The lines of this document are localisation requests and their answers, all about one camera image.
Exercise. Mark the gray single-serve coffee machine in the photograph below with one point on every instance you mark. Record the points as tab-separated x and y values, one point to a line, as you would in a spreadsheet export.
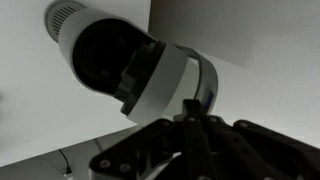
146	76

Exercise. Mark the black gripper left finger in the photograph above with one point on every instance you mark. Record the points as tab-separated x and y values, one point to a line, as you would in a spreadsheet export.
146	150

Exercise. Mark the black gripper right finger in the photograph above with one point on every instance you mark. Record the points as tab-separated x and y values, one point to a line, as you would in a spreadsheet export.
253	153

